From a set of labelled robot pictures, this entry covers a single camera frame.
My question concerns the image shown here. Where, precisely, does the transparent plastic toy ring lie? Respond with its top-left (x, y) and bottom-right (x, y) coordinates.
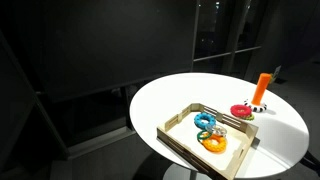
top-left (205, 123), bottom-right (228, 138)

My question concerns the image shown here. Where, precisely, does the light wooden slatted tray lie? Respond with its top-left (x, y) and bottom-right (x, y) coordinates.
top-left (156, 102), bottom-right (260, 180)

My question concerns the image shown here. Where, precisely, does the orange peg with striped base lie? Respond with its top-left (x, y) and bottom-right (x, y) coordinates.
top-left (243, 72), bottom-right (273, 113)

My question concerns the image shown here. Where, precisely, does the small dark green ring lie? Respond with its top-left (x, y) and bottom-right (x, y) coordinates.
top-left (196, 129), bottom-right (213, 142)

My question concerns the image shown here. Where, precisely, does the red knobbly toy ring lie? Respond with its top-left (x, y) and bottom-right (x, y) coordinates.
top-left (229, 104), bottom-right (253, 119)

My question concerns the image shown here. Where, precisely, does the orange knobbly toy ring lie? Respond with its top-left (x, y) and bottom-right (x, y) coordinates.
top-left (201, 134), bottom-right (229, 155)

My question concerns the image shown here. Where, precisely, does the white table pedestal foot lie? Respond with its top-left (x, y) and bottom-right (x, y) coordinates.
top-left (162, 162), bottom-right (214, 180)

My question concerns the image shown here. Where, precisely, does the lime green toy ring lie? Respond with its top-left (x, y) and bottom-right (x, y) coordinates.
top-left (240, 113), bottom-right (255, 122)

